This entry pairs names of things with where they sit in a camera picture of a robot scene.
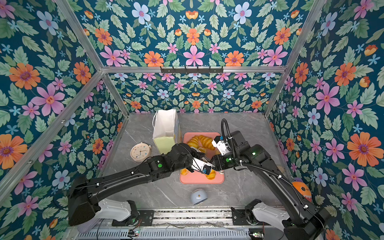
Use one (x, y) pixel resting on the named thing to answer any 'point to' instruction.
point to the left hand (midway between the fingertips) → (206, 150)
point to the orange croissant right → (206, 142)
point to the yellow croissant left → (193, 142)
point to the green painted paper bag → (167, 131)
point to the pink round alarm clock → (140, 151)
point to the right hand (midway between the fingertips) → (211, 163)
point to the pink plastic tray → (199, 178)
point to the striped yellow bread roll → (212, 175)
